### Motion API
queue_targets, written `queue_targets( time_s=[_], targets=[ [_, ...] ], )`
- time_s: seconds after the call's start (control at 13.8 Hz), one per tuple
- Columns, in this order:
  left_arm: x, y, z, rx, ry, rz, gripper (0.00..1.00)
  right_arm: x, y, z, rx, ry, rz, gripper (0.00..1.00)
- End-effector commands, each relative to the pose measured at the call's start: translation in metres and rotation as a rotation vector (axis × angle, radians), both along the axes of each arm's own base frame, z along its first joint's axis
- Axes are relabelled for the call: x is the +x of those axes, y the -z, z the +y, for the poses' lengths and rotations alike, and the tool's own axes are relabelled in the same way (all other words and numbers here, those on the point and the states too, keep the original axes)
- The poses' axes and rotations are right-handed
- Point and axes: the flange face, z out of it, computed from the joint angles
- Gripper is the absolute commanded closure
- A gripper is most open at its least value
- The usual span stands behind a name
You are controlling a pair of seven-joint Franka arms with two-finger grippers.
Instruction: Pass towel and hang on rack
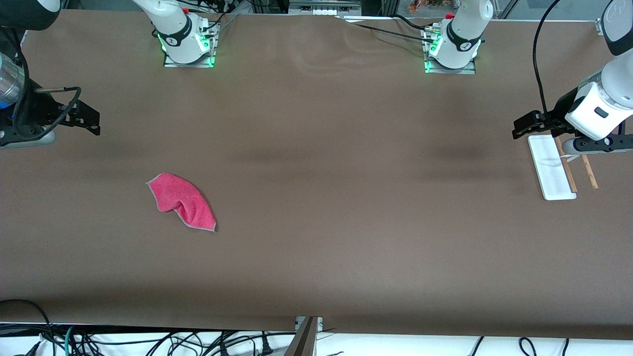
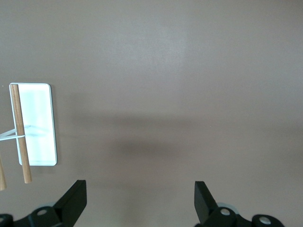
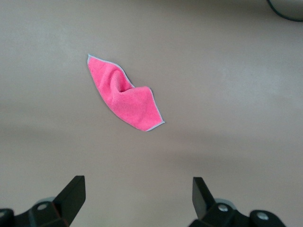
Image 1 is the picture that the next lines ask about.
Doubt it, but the aluminium frame post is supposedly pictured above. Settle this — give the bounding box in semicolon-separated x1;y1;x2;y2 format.
284;316;323;356

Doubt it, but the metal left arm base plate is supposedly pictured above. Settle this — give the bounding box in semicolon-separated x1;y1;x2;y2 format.
423;29;477;75

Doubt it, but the pink and grey towel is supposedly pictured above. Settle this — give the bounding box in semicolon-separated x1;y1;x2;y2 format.
146;173;217;232

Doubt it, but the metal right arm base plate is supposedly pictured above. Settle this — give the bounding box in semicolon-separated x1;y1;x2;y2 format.
163;22;217;69

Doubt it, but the black arm base cable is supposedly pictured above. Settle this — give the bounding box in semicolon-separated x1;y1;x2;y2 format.
393;14;437;33
200;9;239;38
341;17;429;43

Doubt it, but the white power strip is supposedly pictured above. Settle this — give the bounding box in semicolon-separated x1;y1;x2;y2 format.
289;0;362;16

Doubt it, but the thick black floor cable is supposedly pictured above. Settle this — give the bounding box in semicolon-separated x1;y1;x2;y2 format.
0;299;56;356

